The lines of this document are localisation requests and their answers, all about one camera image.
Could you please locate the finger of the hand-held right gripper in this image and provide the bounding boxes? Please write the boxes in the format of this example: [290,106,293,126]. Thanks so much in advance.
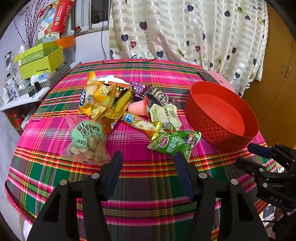
[247,143,290,163]
[235,158,272,183]

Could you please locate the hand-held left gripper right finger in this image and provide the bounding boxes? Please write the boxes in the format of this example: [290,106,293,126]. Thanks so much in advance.
[174,151,270,241]

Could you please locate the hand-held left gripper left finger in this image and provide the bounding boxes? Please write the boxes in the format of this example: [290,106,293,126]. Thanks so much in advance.
[26,151,124,241]

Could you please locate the green pea snack packet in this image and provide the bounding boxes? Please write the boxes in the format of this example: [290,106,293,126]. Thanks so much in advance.
[147,130,202,163]

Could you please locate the red plastic bowl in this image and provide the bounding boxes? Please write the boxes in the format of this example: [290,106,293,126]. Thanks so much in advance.
[185,81,259,152]

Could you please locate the clear bag of round biscuits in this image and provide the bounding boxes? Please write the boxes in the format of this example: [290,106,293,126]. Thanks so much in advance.
[60,113,111,166]

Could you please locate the long gold cheese bar packet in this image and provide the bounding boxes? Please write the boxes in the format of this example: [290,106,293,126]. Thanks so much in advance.
[119,111,163,141]

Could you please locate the pale green snack packet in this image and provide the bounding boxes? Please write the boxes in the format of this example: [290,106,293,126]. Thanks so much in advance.
[149,103,183,131]

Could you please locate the gold foil snack packet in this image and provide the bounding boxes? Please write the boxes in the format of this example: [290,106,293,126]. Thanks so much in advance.
[96,86,133,135]

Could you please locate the pink jelly cup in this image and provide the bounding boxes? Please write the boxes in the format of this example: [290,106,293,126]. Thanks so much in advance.
[128,97,152,116]

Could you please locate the yellow potato chip bag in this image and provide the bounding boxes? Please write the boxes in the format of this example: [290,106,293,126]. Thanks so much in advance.
[77,71,118,121]

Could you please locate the yellow green snack packet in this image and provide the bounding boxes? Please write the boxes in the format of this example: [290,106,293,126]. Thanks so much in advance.
[98,84,118,109]

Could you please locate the clear packet with cartoon face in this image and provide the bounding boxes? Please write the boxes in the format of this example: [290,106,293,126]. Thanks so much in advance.
[144,86,174,107]

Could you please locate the purple snack packet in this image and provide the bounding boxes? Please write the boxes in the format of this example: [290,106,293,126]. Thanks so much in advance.
[129,81,148,100]

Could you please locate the white and orange snack packet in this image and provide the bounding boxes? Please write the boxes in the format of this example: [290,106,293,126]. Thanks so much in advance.
[97,75,131,90]

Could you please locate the person's right hand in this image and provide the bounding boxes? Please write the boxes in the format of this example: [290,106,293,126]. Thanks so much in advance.
[274,206,286,222]

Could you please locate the pink green plaid tablecloth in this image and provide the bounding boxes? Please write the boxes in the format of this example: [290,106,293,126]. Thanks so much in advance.
[5,59,280,241]

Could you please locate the wooden wardrobe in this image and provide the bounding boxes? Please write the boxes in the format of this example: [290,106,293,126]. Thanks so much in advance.
[240,5,296,149]

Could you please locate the pink plastic stool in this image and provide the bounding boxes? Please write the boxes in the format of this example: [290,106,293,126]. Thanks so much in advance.
[207,71,235,93]

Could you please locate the black white striped tray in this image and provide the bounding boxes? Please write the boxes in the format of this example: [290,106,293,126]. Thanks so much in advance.
[47,61,70,85]

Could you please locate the red container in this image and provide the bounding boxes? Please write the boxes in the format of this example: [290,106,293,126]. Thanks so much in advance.
[7,109,26,130]

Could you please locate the white side table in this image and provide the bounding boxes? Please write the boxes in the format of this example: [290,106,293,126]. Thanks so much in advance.
[0,60,82,112]

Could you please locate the lime green box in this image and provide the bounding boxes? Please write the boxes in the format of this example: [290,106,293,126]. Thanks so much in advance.
[18,46,64,79]

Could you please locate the cluster of small bottles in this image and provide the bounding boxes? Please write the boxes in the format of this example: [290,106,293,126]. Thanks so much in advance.
[0,42,30,102]

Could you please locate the heart print curtain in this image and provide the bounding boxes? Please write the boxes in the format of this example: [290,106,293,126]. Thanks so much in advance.
[109,0,270,98]

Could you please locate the orange lidded storage box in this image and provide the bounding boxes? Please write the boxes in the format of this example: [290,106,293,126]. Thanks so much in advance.
[55,35,77,63]

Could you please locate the olive green box lid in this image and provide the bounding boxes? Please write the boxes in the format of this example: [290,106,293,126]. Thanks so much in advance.
[14,43,57,63]

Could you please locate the pale teal boxes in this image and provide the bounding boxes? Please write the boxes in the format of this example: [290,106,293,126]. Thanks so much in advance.
[42,32,60,43]

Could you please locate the window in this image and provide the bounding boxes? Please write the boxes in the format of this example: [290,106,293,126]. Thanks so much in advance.
[74,0,110,32]

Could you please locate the red printed package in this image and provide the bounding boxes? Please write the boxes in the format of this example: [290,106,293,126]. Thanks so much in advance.
[35,0,74,44]

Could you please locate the purple blossom branches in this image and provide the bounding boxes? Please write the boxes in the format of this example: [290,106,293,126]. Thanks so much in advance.
[13,5,38,47]

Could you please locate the black cable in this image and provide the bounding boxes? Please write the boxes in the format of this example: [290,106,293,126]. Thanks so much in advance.
[100,22,156,64]

